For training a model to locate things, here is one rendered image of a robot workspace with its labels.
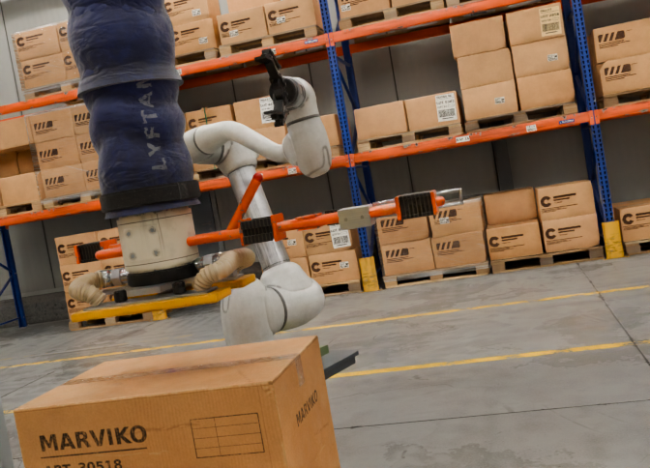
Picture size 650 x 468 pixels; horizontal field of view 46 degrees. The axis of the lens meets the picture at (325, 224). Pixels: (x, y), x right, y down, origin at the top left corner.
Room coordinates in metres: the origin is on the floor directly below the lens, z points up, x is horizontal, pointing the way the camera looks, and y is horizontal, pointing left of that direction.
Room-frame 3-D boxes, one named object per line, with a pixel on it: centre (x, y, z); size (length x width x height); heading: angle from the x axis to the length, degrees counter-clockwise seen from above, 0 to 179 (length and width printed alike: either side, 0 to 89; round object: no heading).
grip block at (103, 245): (2.07, 0.62, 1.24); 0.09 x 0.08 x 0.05; 168
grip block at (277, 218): (1.70, 0.14, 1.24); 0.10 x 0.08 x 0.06; 168
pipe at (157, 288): (1.75, 0.38, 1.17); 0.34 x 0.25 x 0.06; 78
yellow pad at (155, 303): (1.66, 0.40, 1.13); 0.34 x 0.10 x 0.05; 78
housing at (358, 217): (1.65, -0.07, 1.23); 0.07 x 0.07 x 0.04; 78
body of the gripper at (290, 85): (2.07, 0.06, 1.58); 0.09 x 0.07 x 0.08; 168
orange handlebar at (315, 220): (1.83, 0.17, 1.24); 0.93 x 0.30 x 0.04; 78
